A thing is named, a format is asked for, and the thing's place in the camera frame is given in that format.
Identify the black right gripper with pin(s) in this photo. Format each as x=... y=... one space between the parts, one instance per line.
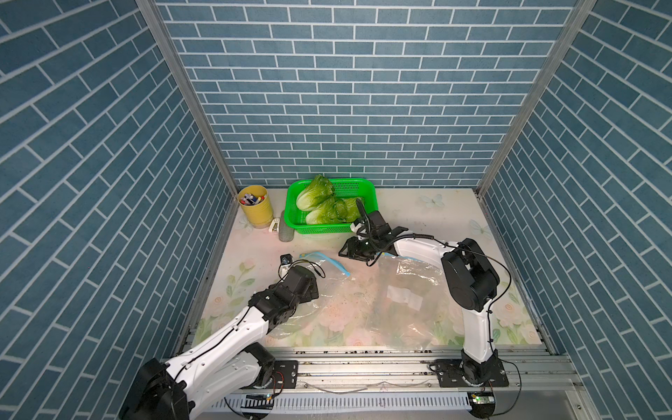
x=352 y=245

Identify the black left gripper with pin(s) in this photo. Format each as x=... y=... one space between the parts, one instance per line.
x=308 y=295

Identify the chinese cabbage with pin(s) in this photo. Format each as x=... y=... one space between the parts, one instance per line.
x=352 y=211
x=330 y=211
x=319 y=190

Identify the clear zipper bag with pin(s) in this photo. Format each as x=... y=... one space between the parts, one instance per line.
x=413 y=308
x=317 y=321

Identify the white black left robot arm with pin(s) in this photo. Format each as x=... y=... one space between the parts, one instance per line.
x=231 y=359

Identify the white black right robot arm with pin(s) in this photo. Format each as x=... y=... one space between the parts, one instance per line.
x=471 y=279

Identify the grey fabric roll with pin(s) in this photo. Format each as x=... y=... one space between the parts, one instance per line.
x=285 y=232

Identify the white clip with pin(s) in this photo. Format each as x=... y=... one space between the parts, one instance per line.
x=274 y=226

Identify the green plastic basket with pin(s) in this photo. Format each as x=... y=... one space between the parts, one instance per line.
x=343 y=188

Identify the yellow pen cup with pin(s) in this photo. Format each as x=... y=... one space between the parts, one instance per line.
x=256 y=205

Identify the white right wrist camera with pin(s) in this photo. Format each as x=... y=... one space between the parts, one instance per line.
x=359 y=228

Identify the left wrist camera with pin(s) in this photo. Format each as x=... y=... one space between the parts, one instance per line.
x=286 y=260

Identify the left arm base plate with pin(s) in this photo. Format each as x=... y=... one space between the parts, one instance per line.
x=284 y=374

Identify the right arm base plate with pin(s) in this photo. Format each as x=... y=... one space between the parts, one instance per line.
x=455 y=373

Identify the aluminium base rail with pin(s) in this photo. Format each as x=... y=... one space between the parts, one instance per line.
x=341 y=381

